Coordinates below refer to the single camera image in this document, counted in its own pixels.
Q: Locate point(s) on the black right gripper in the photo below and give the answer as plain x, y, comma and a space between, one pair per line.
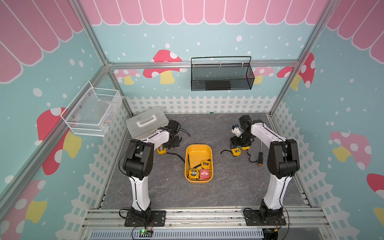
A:
234, 142

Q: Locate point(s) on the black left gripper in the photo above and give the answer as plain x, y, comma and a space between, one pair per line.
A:
176, 144

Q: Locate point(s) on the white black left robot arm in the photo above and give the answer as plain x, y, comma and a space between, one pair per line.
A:
139, 161

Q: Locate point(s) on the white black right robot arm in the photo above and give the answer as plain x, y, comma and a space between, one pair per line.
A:
283, 161

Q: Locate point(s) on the yellow tape measure front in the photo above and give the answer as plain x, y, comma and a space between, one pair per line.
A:
193, 172

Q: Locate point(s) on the white plastic storage case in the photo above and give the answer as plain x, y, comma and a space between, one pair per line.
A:
146, 123

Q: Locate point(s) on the pink tape measure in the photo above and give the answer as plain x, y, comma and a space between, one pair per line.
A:
205, 175

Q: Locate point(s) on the yellow plastic tray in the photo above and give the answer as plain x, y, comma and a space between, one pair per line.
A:
198, 153

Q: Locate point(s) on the black orange screwdriver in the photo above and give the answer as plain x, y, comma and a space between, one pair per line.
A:
260, 156

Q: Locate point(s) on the green circuit board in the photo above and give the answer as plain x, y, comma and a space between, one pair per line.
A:
145, 233

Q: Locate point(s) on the black wire mesh basket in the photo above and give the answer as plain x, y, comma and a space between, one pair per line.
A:
221, 73

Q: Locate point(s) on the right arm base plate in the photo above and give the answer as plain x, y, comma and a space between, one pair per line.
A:
264, 217

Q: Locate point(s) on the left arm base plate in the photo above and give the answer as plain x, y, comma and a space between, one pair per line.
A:
150, 218

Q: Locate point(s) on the white wire mesh basket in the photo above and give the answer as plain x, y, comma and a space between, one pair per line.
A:
93, 111

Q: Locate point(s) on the grey slotted cable duct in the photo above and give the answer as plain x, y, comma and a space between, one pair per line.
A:
179, 234

